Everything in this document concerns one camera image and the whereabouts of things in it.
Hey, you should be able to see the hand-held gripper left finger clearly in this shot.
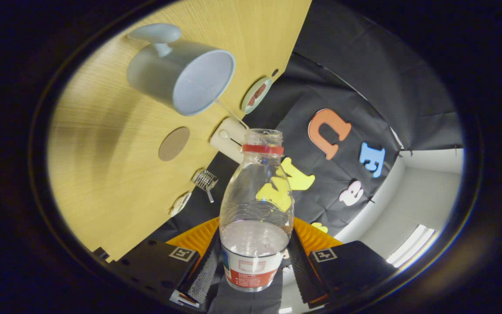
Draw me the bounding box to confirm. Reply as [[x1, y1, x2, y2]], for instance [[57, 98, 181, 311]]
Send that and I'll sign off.
[[109, 217, 222, 308]]

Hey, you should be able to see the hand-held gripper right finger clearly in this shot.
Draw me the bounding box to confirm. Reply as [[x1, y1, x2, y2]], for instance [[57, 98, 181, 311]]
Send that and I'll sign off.
[[287, 217, 397, 306]]

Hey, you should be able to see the clear plastic juice bottle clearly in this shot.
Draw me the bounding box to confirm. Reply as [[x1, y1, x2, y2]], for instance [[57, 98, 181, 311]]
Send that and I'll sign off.
[[219, 129, 295, 293]]

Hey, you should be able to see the round brown coaster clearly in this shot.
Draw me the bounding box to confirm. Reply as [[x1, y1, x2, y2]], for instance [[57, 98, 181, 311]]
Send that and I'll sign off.
[[158, 126, 191, 162]]

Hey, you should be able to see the white cup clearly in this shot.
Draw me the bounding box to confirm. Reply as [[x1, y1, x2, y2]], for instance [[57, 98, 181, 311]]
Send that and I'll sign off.
[[126, 23, 236, 116]]

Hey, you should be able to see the white divided snack tray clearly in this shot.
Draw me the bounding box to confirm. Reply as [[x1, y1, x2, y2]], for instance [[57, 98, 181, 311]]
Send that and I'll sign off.
[[169, 191, 192, 218]]

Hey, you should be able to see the large ceiling light panel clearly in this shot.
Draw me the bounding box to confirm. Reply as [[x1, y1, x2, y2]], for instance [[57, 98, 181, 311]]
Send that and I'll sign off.
[[385, 224, 436, 268]]

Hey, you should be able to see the white toaster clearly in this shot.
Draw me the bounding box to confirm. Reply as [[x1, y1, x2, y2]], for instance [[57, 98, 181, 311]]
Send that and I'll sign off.
[[209, 117, 249, 165]]

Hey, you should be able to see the wooden table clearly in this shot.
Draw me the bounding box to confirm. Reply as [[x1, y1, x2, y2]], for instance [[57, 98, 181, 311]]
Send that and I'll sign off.
[[47, 0, 312, 262]]

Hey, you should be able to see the pale green plate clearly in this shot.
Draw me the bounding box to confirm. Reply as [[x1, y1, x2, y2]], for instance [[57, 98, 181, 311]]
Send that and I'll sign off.
[[241, 77, 273, 115]]

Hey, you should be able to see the black backdrop cloth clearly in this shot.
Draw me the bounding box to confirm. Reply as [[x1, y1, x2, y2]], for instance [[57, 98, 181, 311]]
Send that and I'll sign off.
[[146, 0, 464, 314]]

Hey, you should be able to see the metal wire basket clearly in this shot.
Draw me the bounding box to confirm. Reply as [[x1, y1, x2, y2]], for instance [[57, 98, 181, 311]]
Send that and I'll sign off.
[[191, 168, 219, 192]]

